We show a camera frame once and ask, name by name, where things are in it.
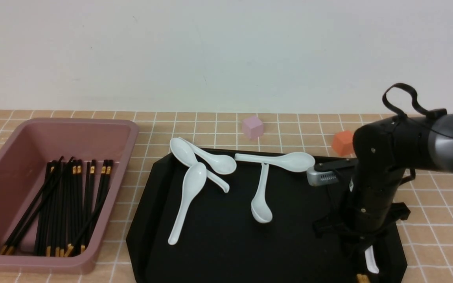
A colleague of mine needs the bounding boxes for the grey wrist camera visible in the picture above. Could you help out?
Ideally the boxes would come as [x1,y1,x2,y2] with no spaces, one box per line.
[307,168,339,187]

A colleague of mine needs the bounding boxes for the black chopsticks bundle middle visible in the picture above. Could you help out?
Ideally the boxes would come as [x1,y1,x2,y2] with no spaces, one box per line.
[56,158,81,257]

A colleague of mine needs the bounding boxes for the white spoon top horizontal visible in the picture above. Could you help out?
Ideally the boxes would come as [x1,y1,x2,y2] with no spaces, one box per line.
[234,152,316,173]

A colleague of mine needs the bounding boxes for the pink plastic bin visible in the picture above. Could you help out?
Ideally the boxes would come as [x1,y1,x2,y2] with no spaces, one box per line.
[0,118,139,274]

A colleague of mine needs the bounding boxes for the black chopstick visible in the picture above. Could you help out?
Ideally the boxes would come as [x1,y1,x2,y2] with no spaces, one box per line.
[356,274,370,283]

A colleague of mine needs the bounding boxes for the black chopstick crossing left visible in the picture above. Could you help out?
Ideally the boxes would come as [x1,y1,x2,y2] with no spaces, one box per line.
[0,156,64,255]

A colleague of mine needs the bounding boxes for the black cable loop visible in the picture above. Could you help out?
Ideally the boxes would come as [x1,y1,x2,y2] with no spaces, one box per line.
[382,83,447,118]

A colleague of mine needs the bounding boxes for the white spoon centre vertical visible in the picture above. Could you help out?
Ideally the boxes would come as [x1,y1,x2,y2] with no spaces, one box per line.
[250,163,273,224]

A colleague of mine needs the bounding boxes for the black chopstick crossing diagonal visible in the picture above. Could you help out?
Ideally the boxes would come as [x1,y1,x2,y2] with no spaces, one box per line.
[64,183,109,257]

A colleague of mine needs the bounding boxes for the black chopsticks bundle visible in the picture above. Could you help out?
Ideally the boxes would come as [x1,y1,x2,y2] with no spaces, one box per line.
[56,158,81,257]
[80,159,114,253]
[34,160,57,256]

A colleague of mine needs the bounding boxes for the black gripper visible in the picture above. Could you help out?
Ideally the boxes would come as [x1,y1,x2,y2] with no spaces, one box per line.
[313,165,411,276]

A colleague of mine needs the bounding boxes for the white spoon upper middle-left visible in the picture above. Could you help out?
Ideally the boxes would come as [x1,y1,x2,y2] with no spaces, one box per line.
[179,137,237,175]

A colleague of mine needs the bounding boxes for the white spoon far left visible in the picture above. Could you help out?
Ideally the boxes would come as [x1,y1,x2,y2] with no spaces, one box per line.
[169,138,230,193]

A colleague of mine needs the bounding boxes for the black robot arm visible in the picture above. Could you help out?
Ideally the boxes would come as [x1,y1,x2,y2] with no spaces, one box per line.
[313,114,453,280]

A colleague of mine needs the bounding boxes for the black chopsticks bundle right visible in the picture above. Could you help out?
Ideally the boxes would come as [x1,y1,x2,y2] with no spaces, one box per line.
[80,159,114,253]

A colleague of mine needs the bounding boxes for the black chopsticks bundle left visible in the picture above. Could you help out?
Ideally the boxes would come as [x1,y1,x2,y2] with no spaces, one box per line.
[34,160,57,256]

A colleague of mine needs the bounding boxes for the white spoon right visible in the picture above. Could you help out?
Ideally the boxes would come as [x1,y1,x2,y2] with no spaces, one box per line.
[364,245,379,274]

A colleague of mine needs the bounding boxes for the pink cube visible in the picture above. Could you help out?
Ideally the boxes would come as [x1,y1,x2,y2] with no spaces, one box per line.
[241,115,264,140]

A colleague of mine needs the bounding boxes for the white spoon long left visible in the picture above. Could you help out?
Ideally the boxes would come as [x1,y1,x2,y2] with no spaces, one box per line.
[168,162,207,245]

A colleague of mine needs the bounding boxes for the orange cube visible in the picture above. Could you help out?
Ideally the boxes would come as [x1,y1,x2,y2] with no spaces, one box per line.
[331,130,354,156]

